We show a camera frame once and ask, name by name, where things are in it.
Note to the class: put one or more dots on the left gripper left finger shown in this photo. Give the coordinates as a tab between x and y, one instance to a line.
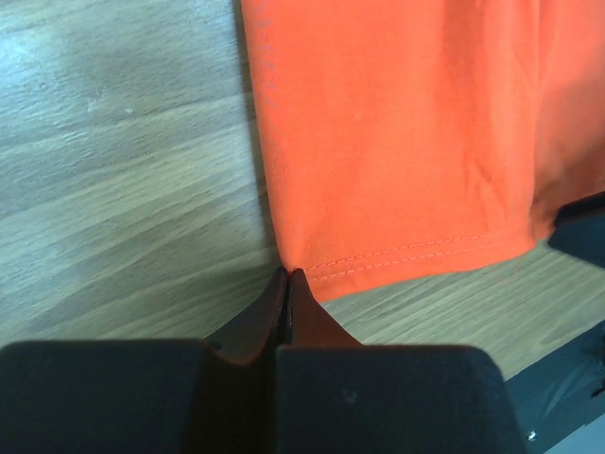
245	337

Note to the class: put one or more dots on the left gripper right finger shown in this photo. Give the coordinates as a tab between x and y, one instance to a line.
309	324

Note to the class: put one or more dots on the orange t-shirt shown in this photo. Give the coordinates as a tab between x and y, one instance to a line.
402	139

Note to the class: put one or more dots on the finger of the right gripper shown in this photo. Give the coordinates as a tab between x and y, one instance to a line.
579	230

